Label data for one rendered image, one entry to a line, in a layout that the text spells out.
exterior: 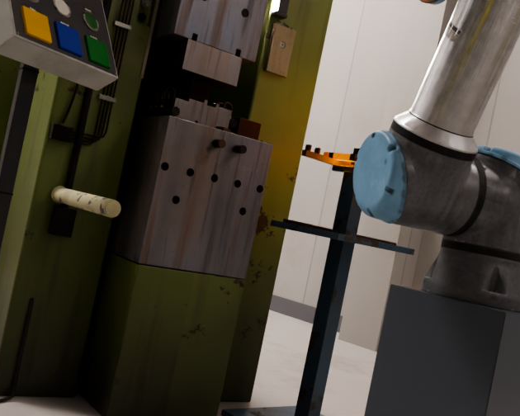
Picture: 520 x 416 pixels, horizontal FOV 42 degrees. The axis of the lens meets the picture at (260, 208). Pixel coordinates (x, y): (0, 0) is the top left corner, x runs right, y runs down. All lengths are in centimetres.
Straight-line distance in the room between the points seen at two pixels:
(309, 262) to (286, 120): 278
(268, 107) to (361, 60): 287
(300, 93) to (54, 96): 90
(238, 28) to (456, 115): 123
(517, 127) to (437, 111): 339
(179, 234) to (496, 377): 116
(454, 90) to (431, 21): 358
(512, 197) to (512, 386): 32
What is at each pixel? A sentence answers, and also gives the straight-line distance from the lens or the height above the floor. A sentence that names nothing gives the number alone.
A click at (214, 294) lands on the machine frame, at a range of 216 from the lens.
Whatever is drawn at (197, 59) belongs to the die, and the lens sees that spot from 216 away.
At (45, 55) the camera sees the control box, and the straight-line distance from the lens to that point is 174.
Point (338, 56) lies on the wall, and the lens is 542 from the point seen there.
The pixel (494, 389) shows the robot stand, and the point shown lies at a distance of 119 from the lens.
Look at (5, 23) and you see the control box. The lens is 170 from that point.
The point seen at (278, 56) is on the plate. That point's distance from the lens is 246.
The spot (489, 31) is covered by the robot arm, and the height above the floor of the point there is 102.
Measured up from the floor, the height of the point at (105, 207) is 62.
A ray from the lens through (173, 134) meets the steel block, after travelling 204.
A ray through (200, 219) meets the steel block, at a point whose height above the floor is 63.
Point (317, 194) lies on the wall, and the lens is 520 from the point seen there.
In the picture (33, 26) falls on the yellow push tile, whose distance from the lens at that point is 172.
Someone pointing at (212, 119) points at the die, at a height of 95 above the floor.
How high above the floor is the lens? 66
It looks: 1 degrees up
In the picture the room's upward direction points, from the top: 12 degrees clockwise
